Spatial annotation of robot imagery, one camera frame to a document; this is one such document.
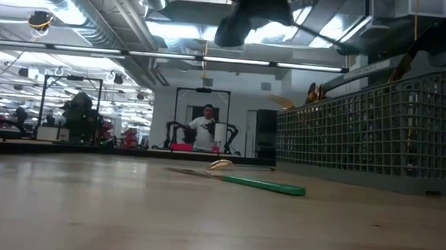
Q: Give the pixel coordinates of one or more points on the white cylinder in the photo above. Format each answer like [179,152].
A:
[220,132]

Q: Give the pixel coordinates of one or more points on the black gantry frame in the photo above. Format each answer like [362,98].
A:
[74,78]
[203,90]

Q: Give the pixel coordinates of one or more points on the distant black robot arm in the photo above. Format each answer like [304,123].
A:
[231,134]
[175,132]

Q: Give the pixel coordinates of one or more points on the person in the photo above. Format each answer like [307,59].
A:
[201,135]

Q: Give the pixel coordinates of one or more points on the black cabinet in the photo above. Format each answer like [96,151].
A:
[266,132]

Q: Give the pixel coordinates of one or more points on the black aluminium table frame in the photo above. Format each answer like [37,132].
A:
[93,151]

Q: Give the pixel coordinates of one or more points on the red box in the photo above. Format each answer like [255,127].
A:
[181,147]

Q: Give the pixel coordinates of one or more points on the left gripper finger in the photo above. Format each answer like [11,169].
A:
[231,31]

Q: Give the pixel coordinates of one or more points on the dark distant robot station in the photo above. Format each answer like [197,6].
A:
[80,115]

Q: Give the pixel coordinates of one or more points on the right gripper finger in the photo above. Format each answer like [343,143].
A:
[445,40]

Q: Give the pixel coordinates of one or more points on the white box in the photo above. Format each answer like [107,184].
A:
[53,133]

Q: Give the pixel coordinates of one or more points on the long ceiling light bar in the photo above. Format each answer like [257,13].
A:
[233,60]

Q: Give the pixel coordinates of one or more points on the grey mesh cutlery caddy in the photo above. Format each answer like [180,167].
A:
[358,146]

